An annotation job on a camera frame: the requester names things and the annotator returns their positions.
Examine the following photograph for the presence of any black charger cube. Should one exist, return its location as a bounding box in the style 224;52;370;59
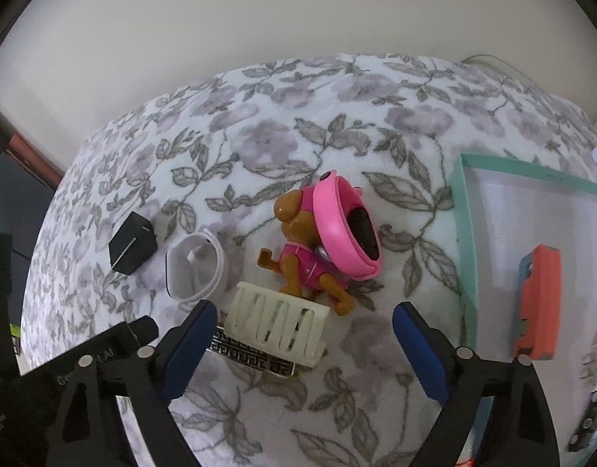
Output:
109;212;158;275

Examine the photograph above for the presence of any gold patterned rectangular clip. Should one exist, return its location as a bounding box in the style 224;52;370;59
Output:
207;325;295;378

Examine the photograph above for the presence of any floral grey white blanket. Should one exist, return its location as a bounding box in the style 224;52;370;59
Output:
21;54;597;466

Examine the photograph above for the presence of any cream slotted plastic holder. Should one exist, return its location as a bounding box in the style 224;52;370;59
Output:
223;281;331;368

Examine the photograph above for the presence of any black toy car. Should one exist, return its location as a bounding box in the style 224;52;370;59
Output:
568;390;597;452

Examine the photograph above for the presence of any teal rimmed white tray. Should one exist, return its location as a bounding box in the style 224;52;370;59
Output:
450;154;597;466

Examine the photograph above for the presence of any brown puppy toy figure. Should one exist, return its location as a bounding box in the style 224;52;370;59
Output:
257;186;355;316

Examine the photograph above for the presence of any white smartwatch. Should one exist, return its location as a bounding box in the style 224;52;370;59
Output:
165;229;230;311

